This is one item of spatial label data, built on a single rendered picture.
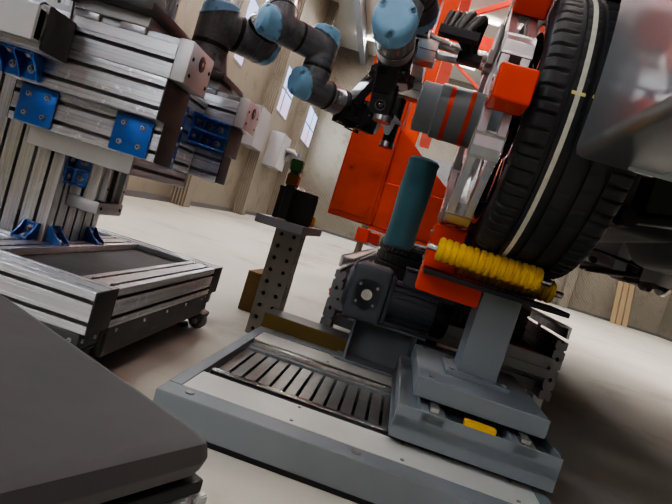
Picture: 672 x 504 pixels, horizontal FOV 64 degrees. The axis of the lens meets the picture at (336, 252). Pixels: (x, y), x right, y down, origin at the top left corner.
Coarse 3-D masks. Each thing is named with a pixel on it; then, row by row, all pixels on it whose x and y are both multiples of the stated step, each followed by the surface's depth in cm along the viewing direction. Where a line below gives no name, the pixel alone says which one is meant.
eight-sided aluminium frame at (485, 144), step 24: (504, 24) 132; (528, 24) 118; (504, 48) 111; (528, 48) 110; (480, 120) 111; (504, 120) 111; (480, 144) 112; (456, 168) 161; (456, 192) 122; (480, 192) 120; (456, 216) 126
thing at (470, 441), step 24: (408, 360) 165; (408, 384) 143; (408, 408) 116; (432, 408) 116; (408, 432) 116; (432, 432) 116; (456, 432) 115; (480, 432) 114; (504, 432) 122; (456, 456) 115; (480, 456) 114; (504, 456) 114; (528, 456) 113; (552, 456) 113; (528, 480) 113; (552, 480) 113
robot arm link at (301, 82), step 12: (300, 72) 133; (312, 72) 135; (324, 72) 136; (288, 84) 137; (300, 84) 133; (312, 84) 134; (324, 84) 137; (300, 96) 136; (312, 96) 136; (324, 96) 138; (324, 108) 141
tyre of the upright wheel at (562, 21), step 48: (576, 0) 113; (576, 48) 105; (528, 144) 106; (576, 144) 104; (528, 192) 110; (576, 192) 108; (624, 192) 105; (480, 240) 124; (528, 240) 118; (576, 240) 113
